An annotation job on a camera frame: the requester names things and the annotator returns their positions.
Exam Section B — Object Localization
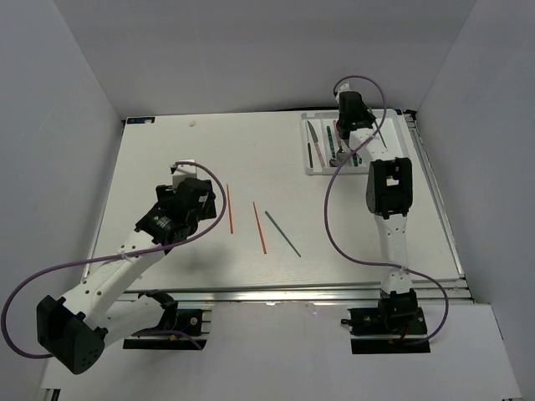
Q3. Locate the knife with black handle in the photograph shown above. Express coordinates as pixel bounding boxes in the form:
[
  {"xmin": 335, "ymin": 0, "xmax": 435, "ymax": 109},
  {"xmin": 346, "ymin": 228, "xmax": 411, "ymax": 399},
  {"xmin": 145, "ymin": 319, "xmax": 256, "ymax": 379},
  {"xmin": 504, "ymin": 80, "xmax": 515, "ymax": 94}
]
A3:
[{"xmin": 307, "ymin": 142, "xmax": 313, "ymax": 169}]

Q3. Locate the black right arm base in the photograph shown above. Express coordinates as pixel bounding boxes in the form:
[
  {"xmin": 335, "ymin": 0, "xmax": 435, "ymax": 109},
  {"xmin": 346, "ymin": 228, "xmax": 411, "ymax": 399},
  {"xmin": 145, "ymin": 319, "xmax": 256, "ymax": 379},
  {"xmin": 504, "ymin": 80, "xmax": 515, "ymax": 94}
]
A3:
[{"xmin": 340, "ymin": 289, "xmax": 431, "ymax": 355}]

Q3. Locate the spoon with pink handle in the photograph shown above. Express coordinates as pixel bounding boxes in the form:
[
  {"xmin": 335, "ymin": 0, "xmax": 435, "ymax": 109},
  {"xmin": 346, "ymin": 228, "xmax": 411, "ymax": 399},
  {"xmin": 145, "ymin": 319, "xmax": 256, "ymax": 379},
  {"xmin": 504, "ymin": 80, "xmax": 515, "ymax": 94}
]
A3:
[{"xmin": 333, "ymin": 120, "xmax": 346, "ymax": 165}]

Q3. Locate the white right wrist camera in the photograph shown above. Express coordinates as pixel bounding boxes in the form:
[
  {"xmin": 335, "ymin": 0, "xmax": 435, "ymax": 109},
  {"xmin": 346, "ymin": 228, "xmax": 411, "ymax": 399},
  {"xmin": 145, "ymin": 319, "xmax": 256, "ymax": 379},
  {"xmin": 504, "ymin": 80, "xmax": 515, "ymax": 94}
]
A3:
[{"xmin": 334, "ymin": 81, "xmax": 351, "ymax": 99}]

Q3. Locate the teal chopstick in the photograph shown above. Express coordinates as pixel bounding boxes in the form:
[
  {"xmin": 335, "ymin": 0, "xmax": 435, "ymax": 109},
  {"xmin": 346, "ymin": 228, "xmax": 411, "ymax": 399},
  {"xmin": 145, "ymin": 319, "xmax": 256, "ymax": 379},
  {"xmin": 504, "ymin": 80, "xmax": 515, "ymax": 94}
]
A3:
[
  {"xmin": 264, "ymin": 211, "xmax": 302, "ymax": 258},
  {"xmin": 367, "ymin": 107, "xmax": 387, "ymax": 147}
]

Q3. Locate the spoon with teal handle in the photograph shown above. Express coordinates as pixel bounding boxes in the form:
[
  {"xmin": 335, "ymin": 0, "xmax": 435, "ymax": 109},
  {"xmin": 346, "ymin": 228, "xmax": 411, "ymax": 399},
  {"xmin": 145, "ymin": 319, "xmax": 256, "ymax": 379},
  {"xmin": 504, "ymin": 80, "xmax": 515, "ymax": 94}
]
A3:
[{"xmin": 326, "ymin": 126, "xmax": 339, "ymax": 167}]

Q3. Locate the orange chopstick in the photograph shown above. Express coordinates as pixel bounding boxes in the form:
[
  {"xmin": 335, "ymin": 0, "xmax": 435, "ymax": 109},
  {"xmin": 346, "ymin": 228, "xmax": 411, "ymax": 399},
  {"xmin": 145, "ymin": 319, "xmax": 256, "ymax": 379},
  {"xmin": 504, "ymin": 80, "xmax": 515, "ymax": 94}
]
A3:
[
  {"xmin": 252, "ymin": 201, "xmax": 268, "ymax": 255},
  {"xmin": 226, "ymin": 183, "xmax": 234, "ymax": 235}
]

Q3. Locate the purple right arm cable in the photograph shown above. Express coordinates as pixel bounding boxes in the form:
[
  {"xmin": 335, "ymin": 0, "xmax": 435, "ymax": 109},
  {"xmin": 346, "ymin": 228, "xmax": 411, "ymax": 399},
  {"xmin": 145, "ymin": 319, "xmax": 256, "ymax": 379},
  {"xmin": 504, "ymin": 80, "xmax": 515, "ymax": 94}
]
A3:
[{"xmin": 324, "ymin": 75, "xmax": 450, "ymax": 346}]

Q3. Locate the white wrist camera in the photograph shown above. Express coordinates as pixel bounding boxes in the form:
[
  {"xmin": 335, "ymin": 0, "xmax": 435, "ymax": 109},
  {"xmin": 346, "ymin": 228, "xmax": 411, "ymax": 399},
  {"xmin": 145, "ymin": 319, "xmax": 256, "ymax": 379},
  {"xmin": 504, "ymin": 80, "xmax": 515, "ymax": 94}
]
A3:
[
  {"xmin": 170, "ymin": 159, "xmax": 197, "ymax": 191},
  {"xmin": 334, "ymin": 81, "xmax": 351, "ymax": 99}
]

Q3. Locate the white compartment utensil tray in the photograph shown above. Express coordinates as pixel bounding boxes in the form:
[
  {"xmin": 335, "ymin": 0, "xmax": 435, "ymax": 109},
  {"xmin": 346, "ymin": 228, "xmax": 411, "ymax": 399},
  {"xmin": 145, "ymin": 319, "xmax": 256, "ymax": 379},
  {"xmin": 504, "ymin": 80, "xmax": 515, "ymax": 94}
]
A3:
[{"xmin": 300, "ymin": 109, "xmax": 410, "ymax": 175}]

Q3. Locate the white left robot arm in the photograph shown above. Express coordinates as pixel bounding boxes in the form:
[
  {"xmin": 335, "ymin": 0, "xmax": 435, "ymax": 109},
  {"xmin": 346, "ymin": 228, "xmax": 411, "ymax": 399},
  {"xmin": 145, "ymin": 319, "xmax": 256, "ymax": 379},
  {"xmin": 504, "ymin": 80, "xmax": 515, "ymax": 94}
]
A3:
[{"xmin": 37, "ymin": 177, "xmax": 217, "ymax": 374}]

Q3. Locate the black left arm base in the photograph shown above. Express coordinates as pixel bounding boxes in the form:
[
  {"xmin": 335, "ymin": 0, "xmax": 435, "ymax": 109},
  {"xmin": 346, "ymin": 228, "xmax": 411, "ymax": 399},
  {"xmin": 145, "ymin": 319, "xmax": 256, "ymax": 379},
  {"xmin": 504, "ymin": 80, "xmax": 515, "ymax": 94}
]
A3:
[{"xmin": 123, "ymin": 290, "xmax": 211, "ymax": 351}]

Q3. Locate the knife with pink handle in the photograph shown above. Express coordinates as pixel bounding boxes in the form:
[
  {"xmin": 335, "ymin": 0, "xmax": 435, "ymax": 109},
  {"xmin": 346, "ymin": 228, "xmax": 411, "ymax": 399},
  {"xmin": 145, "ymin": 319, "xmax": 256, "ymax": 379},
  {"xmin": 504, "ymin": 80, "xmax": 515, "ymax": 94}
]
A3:
[{"xmin": 307, "ymin": 120, "xmax": 325, "ymax": 169}]

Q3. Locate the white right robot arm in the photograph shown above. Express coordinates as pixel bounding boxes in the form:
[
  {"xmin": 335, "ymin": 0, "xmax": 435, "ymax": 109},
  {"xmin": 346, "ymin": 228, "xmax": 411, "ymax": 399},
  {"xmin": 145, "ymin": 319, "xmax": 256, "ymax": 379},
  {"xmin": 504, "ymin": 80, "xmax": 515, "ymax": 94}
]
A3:
[{"xmin": 336, "ymin": 89, "xmax": 414, "ymax": 299}]

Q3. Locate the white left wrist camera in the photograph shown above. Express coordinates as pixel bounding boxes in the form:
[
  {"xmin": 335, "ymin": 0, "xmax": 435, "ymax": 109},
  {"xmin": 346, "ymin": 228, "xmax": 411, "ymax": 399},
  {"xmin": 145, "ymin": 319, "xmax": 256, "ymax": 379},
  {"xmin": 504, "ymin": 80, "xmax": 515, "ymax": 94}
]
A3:
[{"xmin": 170, "ymin": 159, "xmax": 197, "ymax": 191}]

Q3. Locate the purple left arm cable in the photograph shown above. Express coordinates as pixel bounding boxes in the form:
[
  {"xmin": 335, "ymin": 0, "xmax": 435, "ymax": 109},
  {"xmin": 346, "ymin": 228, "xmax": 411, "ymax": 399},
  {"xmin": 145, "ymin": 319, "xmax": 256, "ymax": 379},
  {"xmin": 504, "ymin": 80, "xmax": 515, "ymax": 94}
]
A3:
[{"xmin": 0, "ymin": 162, "xmax": 227, "ymax": 359}]

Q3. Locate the small label sticker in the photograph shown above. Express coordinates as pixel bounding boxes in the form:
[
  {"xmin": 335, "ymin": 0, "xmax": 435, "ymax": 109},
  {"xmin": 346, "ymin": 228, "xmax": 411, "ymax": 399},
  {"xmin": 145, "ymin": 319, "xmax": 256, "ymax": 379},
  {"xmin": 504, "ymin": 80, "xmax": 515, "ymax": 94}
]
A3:
[{"xmin": 125, "ymin": 116, "xmax": 155, "ymax": 124}]

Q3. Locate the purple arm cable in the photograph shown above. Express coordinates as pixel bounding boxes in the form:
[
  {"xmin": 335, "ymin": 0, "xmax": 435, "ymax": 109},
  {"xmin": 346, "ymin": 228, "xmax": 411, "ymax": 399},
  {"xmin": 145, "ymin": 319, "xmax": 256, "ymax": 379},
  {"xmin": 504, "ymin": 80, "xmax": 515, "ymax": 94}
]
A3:
[
  {"xmin": 0, "ymin": 162, "xmax": 227, "ymax": 359},
  {"xmin": 324, "ymin": 75, "xmax": 450, "ymax": 346}
]

